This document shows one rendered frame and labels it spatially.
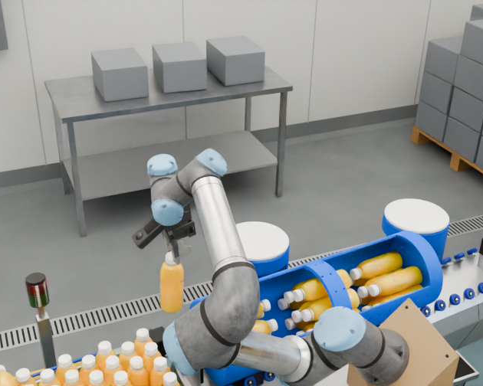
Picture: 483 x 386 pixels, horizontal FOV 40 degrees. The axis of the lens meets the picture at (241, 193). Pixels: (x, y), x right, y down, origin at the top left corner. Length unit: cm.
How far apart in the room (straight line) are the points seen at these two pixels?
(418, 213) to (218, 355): 177
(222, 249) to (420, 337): 64
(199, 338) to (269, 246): 135
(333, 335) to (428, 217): 143
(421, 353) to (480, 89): 384
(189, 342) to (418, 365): 65
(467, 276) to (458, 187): 271
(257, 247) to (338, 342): 110
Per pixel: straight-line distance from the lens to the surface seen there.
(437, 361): 176
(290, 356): 164
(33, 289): 222
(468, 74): 554
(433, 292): 248
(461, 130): 566
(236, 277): 136
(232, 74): 465
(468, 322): 277
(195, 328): 138
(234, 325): 135
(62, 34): 504
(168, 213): 162
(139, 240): 182
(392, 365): 177
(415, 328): 183
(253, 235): 275
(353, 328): 166
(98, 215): 492
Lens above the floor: 256
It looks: 30 degrees down
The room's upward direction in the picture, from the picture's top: 1 degrees clockwise
